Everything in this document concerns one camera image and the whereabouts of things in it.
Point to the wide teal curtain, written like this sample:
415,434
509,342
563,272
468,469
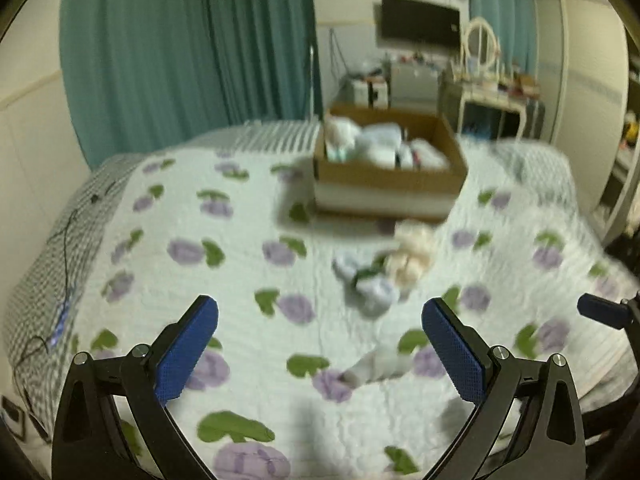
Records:
175,50

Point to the grey checkered bed sheet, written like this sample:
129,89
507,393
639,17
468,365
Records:
55,260

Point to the white plush toy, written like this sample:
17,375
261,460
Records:
341,132

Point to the light blue sock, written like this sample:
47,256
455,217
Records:
371,286

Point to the white dressing table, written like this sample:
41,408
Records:
492,97

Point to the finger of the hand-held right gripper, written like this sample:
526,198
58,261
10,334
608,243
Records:
602,309

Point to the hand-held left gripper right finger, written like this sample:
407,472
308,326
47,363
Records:
456,355

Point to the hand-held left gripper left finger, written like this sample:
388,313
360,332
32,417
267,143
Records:
187,350

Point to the grey storage box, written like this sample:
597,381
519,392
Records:
414,84

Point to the white sock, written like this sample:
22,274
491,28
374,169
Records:
376,364

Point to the striped pillow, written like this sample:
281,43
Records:
270,136

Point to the metal pole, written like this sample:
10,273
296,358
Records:
313,82

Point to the white pink soft bundle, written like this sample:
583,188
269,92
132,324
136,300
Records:
425,154

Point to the white wardrobe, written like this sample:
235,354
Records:
580,60

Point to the blue phone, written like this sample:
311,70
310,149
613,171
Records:
63,320

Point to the white oval mirror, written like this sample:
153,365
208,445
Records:
481,42

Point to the cream sock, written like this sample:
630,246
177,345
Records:
411,255

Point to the white purple floral blanket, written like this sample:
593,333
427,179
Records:
300,350

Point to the small white box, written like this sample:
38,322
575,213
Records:
371,91

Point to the narrow teal curtain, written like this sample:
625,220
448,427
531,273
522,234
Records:
500,5

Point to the brown cardboard box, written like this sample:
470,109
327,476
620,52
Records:
390,185

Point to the white folded cloth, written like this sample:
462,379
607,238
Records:
381,144

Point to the black wall television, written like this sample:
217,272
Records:
419,21

